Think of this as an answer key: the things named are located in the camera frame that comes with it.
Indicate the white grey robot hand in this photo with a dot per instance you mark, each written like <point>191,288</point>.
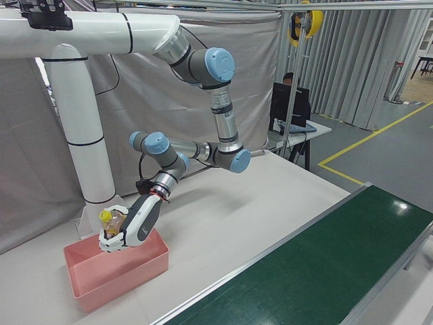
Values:
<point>142,220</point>

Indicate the orange juice bottle yellow cap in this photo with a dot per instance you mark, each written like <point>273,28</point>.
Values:
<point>113,223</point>

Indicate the pink plastic basket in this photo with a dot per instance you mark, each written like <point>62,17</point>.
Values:
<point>111,281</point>

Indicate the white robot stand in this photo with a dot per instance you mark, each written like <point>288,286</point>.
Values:
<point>84,111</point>

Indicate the green conveyor belt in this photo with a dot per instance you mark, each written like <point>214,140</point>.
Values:
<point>304,271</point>
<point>277,242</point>

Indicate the UR5e robot arm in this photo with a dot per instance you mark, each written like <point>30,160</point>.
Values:
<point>225,122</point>

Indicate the grey fabric curtain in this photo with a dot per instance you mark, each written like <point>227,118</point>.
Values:
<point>345,61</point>

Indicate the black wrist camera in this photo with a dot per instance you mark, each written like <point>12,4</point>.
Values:
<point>143,186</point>

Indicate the white office desk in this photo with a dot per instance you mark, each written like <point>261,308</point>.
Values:
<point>304,133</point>

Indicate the black desk monitor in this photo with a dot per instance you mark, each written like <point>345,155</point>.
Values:
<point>280,105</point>

